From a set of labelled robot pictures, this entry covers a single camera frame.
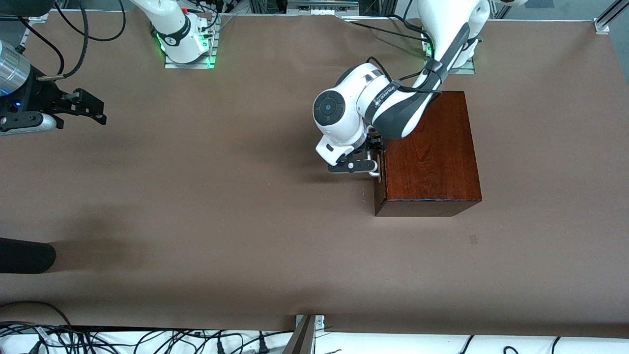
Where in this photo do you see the silver rail with white sockets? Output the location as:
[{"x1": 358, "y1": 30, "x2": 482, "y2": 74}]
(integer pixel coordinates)
[{"x1": 286, "y1": 0, "x2": 360, "y2": 15}]

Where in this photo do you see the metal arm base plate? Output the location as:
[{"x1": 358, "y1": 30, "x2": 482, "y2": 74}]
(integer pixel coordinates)
[
  {"x1": 425, "y1": 57, "x2": 476, "y2": 75},
  {"x1": 164, "y1": 29, "x2": 217, "y2": 69}
]

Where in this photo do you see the black ribbed cylinder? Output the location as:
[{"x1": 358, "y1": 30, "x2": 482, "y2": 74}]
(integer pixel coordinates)
[{"x1": 0, "y1": 237, "x2": 56, "y2": 274}]

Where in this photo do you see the brown paper table cover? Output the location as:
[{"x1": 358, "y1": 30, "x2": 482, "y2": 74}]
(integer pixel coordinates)
[{"x1": 0, "y1": 11, "x2": 629, "y2": 339}]

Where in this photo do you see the silver mounting bracket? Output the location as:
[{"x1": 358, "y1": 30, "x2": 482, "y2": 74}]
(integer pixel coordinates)
[{"x1": 295, "y1": 314, "x2": 325, "y2": 331}]

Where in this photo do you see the black base cable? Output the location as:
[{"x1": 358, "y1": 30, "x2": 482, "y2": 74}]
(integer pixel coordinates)
[
  {"x1": 343, "y1": 20, "x2": 426, "y2": 44},
  {"x1": 189, "y1": 0, "x2": 236, "y2": 30},
  {"x1": 391, "y1": 14, "x2": 422, "y2": 31}
]

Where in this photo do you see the grey camera mast profile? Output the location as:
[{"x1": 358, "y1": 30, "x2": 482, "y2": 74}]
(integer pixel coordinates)
[{"x1": 282, "y1": 315, "x2": 316, "y2": 354}]

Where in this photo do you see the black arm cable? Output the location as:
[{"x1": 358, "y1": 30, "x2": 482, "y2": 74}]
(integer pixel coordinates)
[
  {"x1": 37, "y1": 0, "x2": 90, "y2": 82},
  {"x1": 366, "y1": 57, "x2": 443, "y2": 95},
  {"x1": 17, "y1": 17, "x2": 66, "y2": 75},
  {"x1": 54, "y1": 0, "x2": 127, "y2": 43}
]

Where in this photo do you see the dark brown wooden cabinet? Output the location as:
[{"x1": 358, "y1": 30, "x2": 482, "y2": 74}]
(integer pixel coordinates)
[{"x1": 372, "y1": 90, "x2": 483, "y2": 217}]

